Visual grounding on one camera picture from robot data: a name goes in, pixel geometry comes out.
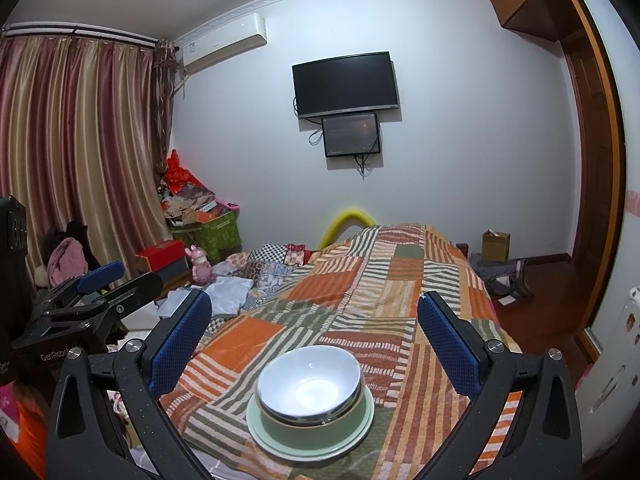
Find pink rabbit toy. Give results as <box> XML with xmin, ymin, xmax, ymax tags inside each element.
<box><xmin>185</xmin><ymin>245</ymin><xmax>216</xmax><ymax>285</ymax></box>

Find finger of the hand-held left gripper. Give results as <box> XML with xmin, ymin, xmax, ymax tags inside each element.
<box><xmin>32</xmin><ymin>260</ymin><xmax>125</xmax><ymax>321</ymax></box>
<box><xmin>30</xmin><ymin>272</ymin><xmax>163</xmax><ymax>333</ymax></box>

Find yellow foam tube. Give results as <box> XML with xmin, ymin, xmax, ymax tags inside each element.
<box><xmin>317</xmin><ymin>210</ymin><xmax>376</xmax><ymax>251</ymax></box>

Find pale blue cloth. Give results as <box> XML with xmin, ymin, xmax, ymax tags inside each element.
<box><xmin>157</xmin><ymin>277</ymin><xmax>253</xmax><ymax>318</ymax></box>

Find white wardrobe door pink hearts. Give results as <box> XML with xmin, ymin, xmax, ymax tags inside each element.
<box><xmin>570</xmin><ymin>0</ymin><xmax>640</xmax><ymax>461</ymax></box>

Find striped brown curtain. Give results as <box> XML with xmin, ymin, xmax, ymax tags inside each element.
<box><xmin>0</xmin><ymin>30</ymin><xmax>176</xmax><ymax>301</ymax></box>

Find pink clothing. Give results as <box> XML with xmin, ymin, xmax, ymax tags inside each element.
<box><xmin>47</xmin><ymin>237</ymin><xmax>88</xmax><ymax>286</ymax></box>

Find large black wall television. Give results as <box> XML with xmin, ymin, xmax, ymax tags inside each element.
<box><xmin>291</xmin><ymin>51</ymin><xmax>400</xmax><ymax>120</ymax></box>

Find red box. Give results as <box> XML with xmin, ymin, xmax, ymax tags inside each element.
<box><xmin>135</xmin><ymin>240</ymin><xmax>187</xmax><ymax>278</ymax></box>

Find white air conditioner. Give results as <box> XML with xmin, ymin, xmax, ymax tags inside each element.
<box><xmin>175</xmin><ymin>12</ymin><xmax>268</xmax><ymax>75</ymax></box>

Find red plastic bag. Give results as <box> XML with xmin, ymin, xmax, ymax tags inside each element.
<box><xmin>165</xmin><ymin>149</ymin><xmax>201</xmax><ymax>191</ymax></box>

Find grey clothes pile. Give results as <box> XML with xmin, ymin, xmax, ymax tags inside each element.
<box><xmin>469</xmin><ymin>252</ymin><xmax>535</xmax><ymax>301</ymax></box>

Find white bowl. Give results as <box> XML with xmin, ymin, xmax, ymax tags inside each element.
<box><xmin>256</xmin><ymin>345</ymin><xmax>363</xmax><ymax>423</ymax></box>

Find checkered patchwork quilt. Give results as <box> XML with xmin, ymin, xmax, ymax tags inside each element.
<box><xmin>212</xmin><ymin>242</ymin><xmax>321</xmax><ymax>296</ymax></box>

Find green bowl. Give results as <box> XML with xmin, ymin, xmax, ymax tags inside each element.
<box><xmin>255</xmin><ymin>385</ymin><xmax>368</xmax><ymax>453</ymax></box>

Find light green plate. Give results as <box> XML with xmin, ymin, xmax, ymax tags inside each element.
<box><xmin>246</xmin><ymin>387</ymin><xmax>376</xmax><ymax>462</ymax></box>

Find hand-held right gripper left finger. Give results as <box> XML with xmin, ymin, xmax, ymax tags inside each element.
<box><xmin>45</xmin><ymin>290</ymin><xmax>216</xmax><ymax>480</ymax></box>

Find white suitcase with stickers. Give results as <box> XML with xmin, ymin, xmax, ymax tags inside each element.
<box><xmin>575</xmin><ymin>285</ymin><xmax>640</xmax><ymax>461</ymax></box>

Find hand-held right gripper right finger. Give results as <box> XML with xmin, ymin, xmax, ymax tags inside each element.
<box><xmin>417</xmin><ymin>290</ymin><xmax>583</xmax><ymax>480</ymax></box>

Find brown cardboard box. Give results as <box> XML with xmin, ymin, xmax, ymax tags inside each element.
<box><xmin>481</xmin><ymin>230</ymin><xmax>512</xmax><ymax>263</ymax></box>

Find small black wall monitor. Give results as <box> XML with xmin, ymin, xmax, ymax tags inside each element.
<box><xmin>321</xmin><ymin>113</ymin><xmax>382</xmax><ymax>158</ymax></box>

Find green storage box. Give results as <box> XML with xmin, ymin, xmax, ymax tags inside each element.
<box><xmin>167</xmin><ymin>207</ymin><xmax>241</xmax><ymax>263</ymax></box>

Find black clothing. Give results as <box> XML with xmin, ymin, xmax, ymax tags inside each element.
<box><xmin>65</xmin><ymin>220</ymin><xmax>101</xmax><ymax>271</ymax></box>

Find brown wooden door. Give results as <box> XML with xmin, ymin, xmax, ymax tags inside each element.
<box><xmin>562</xmin><ymin>0</ymin><xmax>628</xmax><ymax>361</ymax></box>

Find dark curtain rail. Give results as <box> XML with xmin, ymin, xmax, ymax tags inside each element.
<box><xmin>0</xmin><ymin>22</ymin><xmax>178</xmax><ymax>53</ymax></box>

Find orange bag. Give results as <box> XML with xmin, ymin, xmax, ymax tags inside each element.
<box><xmin>0</xmin><ymin>380</ymin><xmax>51</xmax><ymax>466</ymax></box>

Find striped patchwork blanket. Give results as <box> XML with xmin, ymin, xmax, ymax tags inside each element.
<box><xmin>160</xmin><ymin>225</ymin><xmax>523</xmax><ymax>480</ymax></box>

